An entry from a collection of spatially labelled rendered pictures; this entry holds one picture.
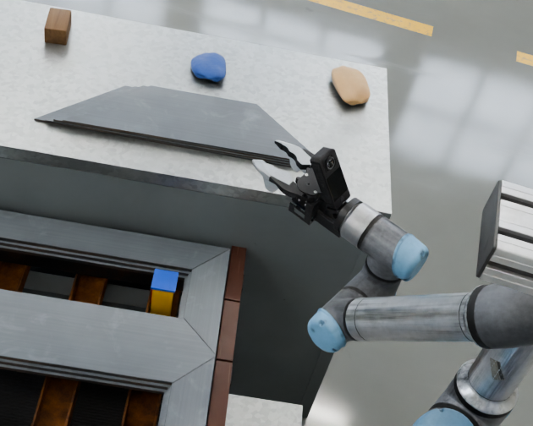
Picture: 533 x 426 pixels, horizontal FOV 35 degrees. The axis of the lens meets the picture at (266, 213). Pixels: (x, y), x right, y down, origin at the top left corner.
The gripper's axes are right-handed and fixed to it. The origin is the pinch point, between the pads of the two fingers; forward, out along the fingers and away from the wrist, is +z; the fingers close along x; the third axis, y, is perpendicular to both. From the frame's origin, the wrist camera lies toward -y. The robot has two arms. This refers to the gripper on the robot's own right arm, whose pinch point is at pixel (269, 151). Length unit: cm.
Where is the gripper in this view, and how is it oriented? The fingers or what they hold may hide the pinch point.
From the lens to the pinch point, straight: 160.4
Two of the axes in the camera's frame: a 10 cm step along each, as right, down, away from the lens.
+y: -0.8, 5.9, 8.0
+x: 6.5, -5.8, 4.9
